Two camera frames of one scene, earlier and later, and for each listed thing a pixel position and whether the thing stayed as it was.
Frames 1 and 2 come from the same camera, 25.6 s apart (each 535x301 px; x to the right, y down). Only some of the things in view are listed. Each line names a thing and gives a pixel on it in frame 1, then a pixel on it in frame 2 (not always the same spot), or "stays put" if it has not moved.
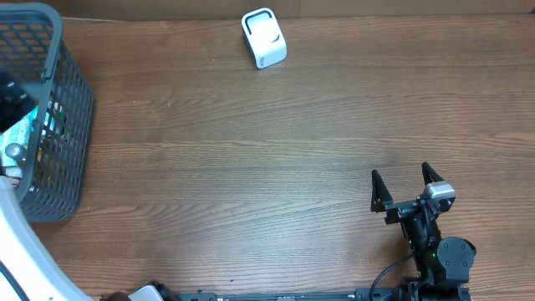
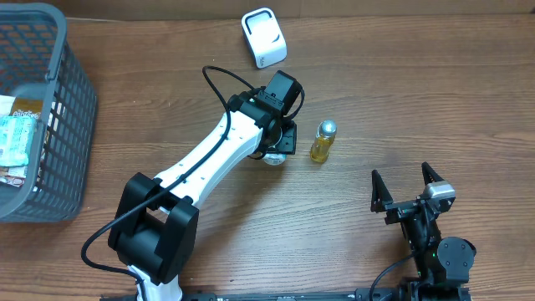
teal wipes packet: x=14 y=141 stays put
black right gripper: x=398 y=210 stays put
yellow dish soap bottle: x=17 y=153 to x=325 y=135
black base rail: x=360 y=294 stays put
